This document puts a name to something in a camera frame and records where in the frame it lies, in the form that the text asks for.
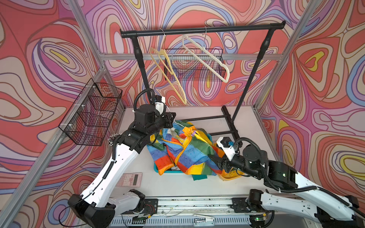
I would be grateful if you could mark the teal green jacket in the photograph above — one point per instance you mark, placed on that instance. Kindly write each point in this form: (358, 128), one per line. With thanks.
(199, 177)

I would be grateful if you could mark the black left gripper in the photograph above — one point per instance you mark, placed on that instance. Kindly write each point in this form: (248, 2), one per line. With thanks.
(168, 119)

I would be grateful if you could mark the cup of pencils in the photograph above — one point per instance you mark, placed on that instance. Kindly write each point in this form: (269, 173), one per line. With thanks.
(112, 139)

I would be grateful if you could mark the yellow plastic tray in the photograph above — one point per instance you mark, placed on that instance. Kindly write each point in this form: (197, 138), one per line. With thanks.
(233, 174)

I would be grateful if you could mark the small black wire basket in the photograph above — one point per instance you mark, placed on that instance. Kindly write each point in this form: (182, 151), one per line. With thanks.
(184, 67)

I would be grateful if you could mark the multicolour patchwork jacket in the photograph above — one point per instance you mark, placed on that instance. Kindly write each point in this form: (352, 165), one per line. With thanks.
(190, 154)

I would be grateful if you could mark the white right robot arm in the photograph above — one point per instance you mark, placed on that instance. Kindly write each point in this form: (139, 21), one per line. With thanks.
(315, 202)

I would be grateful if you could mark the pink calculator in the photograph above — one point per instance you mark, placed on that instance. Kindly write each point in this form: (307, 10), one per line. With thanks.
(130, 180)

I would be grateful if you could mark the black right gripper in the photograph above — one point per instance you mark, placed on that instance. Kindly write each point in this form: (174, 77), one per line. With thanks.
(219, 163)

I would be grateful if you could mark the silver hook hanger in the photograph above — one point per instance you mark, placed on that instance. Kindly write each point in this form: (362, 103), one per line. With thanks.
(208, 59)

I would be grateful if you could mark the black clothes rack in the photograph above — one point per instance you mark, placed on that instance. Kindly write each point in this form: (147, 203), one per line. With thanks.
(271, 28)

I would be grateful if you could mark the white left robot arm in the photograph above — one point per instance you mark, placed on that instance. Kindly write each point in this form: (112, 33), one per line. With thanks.
(94, 205)

